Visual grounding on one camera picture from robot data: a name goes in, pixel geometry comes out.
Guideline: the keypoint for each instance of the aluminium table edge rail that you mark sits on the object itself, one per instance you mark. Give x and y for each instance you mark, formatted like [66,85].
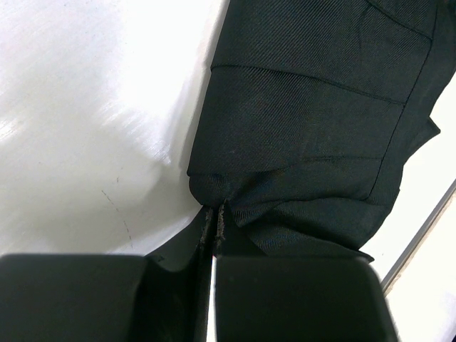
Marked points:
[415,243]

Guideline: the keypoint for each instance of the black pleated skirt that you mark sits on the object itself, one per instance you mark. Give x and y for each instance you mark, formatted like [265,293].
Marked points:
[311,112]

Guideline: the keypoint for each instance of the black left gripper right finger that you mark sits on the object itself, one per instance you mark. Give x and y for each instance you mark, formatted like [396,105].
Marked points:
[318,296]

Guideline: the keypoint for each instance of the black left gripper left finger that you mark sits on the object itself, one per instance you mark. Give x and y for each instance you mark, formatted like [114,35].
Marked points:
[162,296]

